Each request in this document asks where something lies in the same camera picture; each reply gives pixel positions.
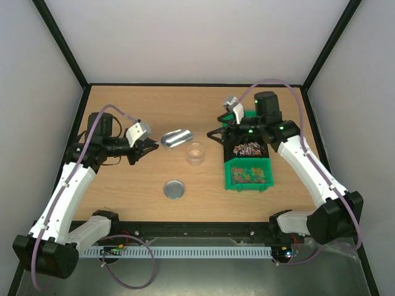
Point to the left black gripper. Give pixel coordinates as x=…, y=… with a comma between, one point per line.
x=137, y=153

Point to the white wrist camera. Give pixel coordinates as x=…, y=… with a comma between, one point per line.
x=139, y=131
x=233, y=105

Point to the green candy bin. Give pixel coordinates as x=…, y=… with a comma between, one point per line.
x=247, y=114
x=248, y=174

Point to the silver metal scoop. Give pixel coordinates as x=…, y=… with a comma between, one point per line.
x=176, y=138

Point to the clear glass jar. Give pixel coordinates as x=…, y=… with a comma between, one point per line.
x=195, y=153

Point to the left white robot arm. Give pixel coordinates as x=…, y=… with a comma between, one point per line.
x=50, y=247

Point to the silver metal jar lid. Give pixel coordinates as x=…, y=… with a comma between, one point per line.
x=174, y=189

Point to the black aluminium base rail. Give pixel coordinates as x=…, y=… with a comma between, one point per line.
x=253, y=232

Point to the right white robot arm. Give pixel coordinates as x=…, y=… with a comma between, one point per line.
x=337, y=210

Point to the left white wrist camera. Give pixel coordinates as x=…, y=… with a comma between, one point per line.
x=139, y=131

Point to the light blue cable duct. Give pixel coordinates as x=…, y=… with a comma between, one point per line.
x=181, y=252

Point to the black candy bin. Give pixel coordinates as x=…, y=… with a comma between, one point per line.
x=249, y=148

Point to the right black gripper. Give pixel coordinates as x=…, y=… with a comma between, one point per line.
x=230, y=129

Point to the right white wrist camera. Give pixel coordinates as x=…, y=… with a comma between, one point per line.
x=233, y=105

